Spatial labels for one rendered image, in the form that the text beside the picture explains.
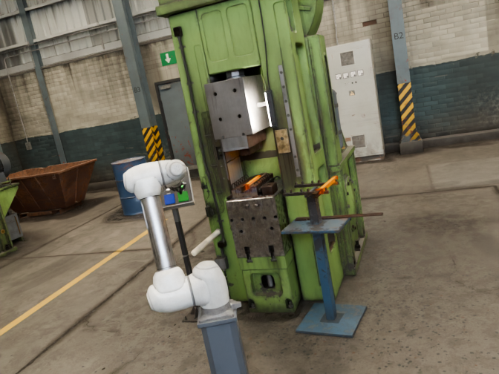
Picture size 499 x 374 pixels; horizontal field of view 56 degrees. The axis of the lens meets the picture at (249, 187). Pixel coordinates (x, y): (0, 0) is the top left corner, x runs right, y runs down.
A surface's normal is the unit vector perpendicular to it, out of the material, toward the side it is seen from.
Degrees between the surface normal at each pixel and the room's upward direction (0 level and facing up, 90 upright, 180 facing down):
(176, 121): 90
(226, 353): 90
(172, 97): 90
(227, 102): 90
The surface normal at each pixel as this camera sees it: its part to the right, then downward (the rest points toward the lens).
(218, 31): -0.33, 0.26
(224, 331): 0.04, 0.20
